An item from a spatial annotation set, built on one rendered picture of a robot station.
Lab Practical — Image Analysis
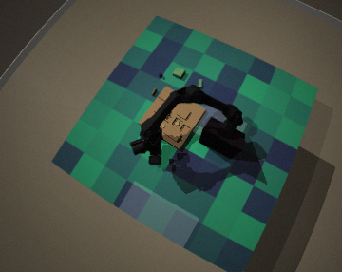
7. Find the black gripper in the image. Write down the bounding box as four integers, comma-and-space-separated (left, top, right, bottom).
148, 128, 162, 165

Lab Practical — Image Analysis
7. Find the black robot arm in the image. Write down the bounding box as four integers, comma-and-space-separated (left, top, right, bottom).
130, 85, 243, 155

